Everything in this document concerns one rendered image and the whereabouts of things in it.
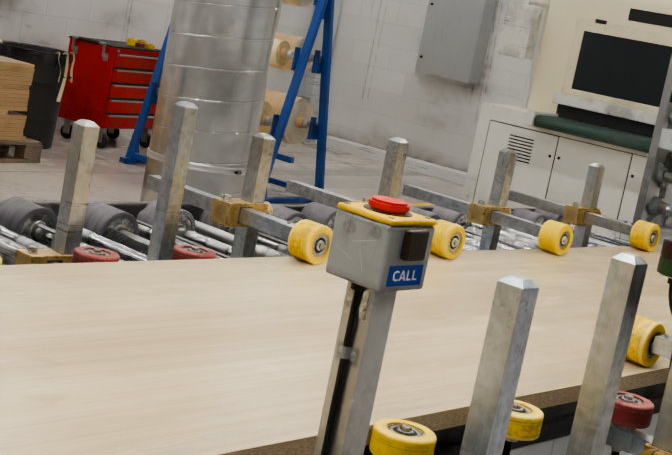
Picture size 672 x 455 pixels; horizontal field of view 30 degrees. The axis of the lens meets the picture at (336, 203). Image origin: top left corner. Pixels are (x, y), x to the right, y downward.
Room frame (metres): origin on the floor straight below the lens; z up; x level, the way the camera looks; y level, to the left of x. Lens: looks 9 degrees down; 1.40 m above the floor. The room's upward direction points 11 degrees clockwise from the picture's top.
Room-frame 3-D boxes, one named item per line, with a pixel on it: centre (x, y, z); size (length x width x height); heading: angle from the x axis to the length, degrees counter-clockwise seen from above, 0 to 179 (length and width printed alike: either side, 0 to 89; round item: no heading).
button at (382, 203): (1.18, -0.05, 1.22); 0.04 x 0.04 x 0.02
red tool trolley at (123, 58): (9.88, 1.90, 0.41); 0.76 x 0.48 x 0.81; 152
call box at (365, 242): (1.18, -0.05, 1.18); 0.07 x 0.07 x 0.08; 50
